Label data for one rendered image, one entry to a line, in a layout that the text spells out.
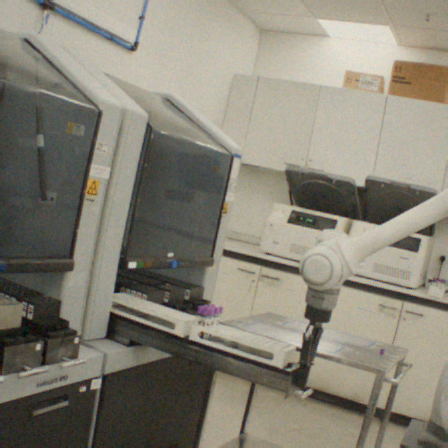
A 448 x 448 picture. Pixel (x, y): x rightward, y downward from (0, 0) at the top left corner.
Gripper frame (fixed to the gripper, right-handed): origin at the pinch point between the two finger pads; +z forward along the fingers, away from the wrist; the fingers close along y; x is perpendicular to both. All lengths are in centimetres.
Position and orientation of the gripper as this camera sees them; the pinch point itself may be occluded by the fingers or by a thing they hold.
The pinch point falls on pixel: (302, 375)
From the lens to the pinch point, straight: 169.6
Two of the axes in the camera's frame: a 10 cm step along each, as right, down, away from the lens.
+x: 8.9, 2.0, -4.1
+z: -2.0, 9.8, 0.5
